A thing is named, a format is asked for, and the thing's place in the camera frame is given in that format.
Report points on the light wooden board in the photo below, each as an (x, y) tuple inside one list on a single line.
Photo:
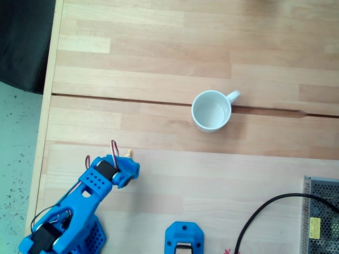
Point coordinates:
[(198, 185)]

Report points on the yellow white sweet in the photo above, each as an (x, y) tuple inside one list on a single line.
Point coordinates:
[(129, 153)]

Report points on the white ceramic mug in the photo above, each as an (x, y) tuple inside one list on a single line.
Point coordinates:
[(211, 112)]

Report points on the metal mesh power supply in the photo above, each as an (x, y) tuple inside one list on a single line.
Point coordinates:
[(321, 219)]

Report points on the black upholstered seat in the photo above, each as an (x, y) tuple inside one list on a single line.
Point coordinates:
[(21, 42)]

